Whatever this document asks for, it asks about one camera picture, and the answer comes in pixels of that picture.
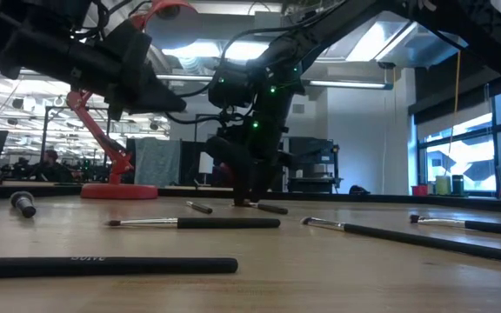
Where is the red desk lamp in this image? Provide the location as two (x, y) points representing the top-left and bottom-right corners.
(65, 0), (199, 201)

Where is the ceiling tube light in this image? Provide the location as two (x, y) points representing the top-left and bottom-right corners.
(306, 79), (394, 91)

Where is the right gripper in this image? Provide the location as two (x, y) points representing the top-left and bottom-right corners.
(204, 64), (306, 206)

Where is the black aluminium table frame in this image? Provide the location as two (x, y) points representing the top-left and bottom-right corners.
(0, 181), (501, 214)

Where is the yellow cable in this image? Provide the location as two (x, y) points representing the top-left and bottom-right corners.
(444, 50), (463, 177)

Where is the flat makeup brush black handle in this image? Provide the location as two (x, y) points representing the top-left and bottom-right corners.
(184, 200), (214, 216)

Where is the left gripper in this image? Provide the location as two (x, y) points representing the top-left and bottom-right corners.
(70, 19), (188, 121)

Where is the fluffy makeup brush black handle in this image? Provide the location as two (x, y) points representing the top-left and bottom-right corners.
(231, 200), (290, 216)

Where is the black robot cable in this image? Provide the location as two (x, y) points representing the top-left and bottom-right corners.
(164, 110), (234, 127)

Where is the white board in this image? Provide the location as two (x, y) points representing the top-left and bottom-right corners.
(197, 151), (215, 175)

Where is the long black makeup brush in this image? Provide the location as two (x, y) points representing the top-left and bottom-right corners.
(300, 216), (501, 265)

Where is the grey hanging cloth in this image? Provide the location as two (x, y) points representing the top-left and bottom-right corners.
(133, 137), (182, 188)

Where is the yellow-green cup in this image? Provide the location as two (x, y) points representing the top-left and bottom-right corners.
(434, 175), (452, 196)

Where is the powder brush black handle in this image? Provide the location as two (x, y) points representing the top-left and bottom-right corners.
(9, 190), (37, 219)

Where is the black makeup brush silver ferrule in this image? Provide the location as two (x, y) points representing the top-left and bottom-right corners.
(409, 213), (501, 238)

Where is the black equipment cart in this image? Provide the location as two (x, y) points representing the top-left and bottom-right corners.
(283, 136), (343, 194)

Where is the pointed-tip makeup brush silver ferrule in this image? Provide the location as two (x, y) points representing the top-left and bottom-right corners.
(104, 216), (282, 230)

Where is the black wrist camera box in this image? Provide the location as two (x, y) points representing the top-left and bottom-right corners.
(209, 64), (254, 110)

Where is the person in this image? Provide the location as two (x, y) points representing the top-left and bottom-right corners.
(30, 149), (76, 183)

